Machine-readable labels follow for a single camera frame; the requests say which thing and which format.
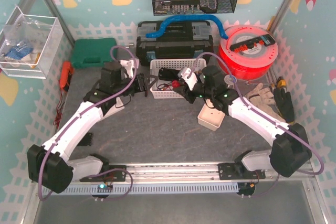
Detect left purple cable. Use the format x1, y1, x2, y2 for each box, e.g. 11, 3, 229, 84
37, 46, 140, 201

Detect white peg fixture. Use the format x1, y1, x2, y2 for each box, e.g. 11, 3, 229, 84
103, 98, 125, 119

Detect grey slotted cable duct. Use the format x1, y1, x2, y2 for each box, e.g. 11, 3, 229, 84
62, 182, 239, 196

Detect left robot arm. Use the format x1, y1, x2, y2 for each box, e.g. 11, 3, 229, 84
27, 59, 148, 193

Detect black glove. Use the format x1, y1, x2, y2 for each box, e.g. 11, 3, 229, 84
274, 88, 295, 124

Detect green plastic case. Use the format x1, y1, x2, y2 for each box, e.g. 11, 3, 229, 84
70, 38, 117, 69

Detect red filament spool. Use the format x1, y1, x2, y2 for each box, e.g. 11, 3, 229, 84
217, 25, 279, 81

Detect solder wire spool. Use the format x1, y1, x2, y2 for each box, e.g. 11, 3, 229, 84
224, 74, 237, 89

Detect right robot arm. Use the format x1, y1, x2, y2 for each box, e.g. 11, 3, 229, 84
173, 66, 312, 177

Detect orange multimeter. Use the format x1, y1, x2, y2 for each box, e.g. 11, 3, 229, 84
59, 61, 74, 92

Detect white work gloves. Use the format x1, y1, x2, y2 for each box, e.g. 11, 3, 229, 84
245, 83, 285, 122

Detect aluminium rail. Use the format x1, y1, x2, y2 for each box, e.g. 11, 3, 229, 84
70, 159, 316, 183

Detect blue white gloves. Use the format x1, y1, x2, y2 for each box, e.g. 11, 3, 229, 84
5, 41, 34, 63

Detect small white tray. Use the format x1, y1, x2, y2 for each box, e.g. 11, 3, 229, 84
197, 104, 225, 131

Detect black toolbox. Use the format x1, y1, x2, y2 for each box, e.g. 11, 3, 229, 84
135, 21, 214, 66

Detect red multimeter leads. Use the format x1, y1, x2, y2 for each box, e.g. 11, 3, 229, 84
53, 90, 65, 128

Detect white perforated basket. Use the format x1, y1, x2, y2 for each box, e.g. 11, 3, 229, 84
150, 58, 207, 99

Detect black red connector strip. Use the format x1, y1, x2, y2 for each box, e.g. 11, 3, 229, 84
229, 34, 276, 53

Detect clear acrylic box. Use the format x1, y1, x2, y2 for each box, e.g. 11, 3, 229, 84
1, 6, 64, 79

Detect blue corrugated hose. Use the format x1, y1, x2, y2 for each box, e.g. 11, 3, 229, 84
146, 14, 229, 39

